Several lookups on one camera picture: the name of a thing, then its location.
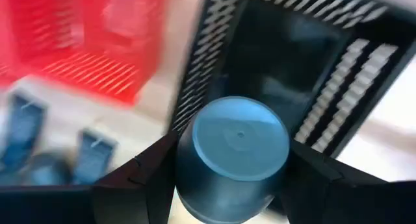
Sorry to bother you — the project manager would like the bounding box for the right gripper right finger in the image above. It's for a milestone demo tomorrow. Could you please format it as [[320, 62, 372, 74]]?
[[279, 140, 416, 224]]

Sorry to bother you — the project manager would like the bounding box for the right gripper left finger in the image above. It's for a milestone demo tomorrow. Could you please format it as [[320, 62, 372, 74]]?
[[92, 131, 179, 224]]

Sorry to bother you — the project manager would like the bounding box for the dark navy toiletry tube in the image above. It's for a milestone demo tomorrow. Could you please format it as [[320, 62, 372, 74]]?
[[71, 129, 118, 186], [0, 90, 47, 176]]

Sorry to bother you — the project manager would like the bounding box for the red slotted plastic basket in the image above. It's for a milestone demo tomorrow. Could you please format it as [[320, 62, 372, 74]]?
[[0, 0, 172, 106]]

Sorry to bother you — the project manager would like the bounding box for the black slotted plastic basket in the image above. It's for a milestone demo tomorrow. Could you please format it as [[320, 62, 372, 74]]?
[[168, 0, 416, 160]]

